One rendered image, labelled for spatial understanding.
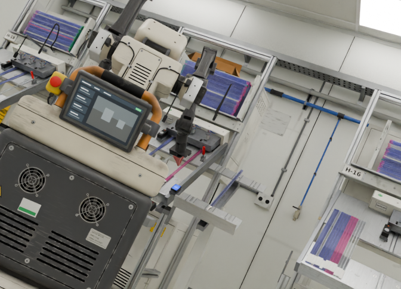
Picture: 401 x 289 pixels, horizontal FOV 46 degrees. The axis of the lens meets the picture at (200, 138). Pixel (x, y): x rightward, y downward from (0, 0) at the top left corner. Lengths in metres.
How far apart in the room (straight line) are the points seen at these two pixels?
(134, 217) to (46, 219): 0.27
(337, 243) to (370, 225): 0.29
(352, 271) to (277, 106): 2.54
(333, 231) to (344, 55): 2.57
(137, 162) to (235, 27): 3.77
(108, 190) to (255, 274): 3.00
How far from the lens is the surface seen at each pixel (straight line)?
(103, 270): 1.57
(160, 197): 2.61
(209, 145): 2.95
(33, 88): 3.63
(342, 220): 2.71
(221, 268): 4.47
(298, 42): 4.96
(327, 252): 2.49
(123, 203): 1.54
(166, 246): 2.88
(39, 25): 4.11
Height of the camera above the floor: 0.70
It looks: 9 degrees up
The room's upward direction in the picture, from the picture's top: 26 degrees clockwise
